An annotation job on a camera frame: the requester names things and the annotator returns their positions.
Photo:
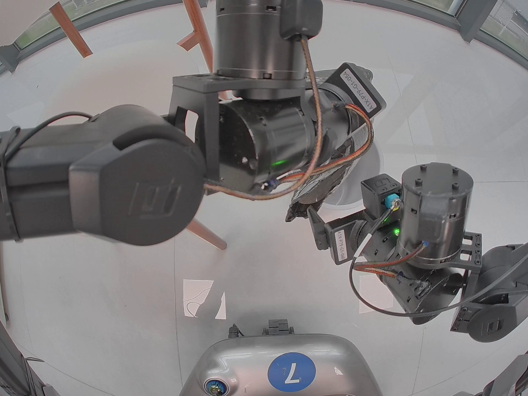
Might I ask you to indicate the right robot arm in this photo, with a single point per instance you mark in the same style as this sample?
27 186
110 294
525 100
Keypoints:
437 204

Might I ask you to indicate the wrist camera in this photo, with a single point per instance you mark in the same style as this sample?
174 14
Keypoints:
301 10
377 192

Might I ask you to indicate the cream chair with wooden legs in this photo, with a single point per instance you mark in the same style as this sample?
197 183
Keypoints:
202 23

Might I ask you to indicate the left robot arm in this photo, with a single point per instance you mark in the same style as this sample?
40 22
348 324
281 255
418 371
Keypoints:
144 180

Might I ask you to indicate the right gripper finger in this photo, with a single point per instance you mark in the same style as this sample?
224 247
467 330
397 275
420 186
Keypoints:
318 231

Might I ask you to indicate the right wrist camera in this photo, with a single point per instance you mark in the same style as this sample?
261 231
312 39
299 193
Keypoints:
377 192

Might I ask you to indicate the black plastic bag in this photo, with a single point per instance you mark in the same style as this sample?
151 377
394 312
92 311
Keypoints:
313 188

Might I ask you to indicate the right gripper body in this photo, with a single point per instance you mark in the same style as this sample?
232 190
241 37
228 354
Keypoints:
381 246

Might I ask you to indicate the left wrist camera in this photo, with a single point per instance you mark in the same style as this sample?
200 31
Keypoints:
301 10

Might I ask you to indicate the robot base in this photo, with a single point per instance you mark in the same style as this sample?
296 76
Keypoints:
280 365

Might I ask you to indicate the grey round trash bin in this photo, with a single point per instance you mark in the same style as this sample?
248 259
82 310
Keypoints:
365 175

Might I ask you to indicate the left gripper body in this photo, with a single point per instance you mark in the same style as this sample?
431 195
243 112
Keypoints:
381 97

